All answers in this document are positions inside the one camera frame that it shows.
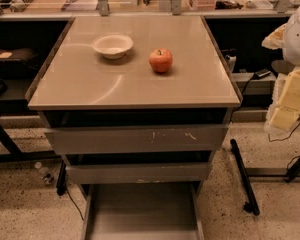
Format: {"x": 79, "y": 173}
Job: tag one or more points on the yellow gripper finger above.
{"x": 284, "y": 111}
{"x": 274, "y": 40}

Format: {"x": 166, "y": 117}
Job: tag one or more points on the red apple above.
{"x": 161, "y": 60}

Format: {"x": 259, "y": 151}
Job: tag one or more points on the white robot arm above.
{"x": 291, "y": 40}

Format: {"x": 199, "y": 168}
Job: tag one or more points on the grey drawer cabinet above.
{"x": 76, "y": 77}

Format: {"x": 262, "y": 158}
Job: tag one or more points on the middle grey drawer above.
{"x": 141, "y": 167}

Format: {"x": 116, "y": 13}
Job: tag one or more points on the top grey drawer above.
{"x": 136, "y": 131}

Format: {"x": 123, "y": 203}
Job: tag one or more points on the bottom open grey drawer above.
{"x": 149, "y": 211}

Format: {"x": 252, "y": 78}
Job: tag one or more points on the dark side table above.
{"x": 282, "y": 66}

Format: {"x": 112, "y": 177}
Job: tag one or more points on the black power adapter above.
{"x": 261, "y": 74}

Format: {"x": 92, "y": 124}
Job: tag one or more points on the black table leg bar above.
{"x": 251, "y": 205}

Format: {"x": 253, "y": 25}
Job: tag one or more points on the white bowl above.
{"x": 112, "y": 46}

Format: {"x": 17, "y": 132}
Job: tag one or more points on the plastic bottle on floor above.
{"x": 44, "y": 173}

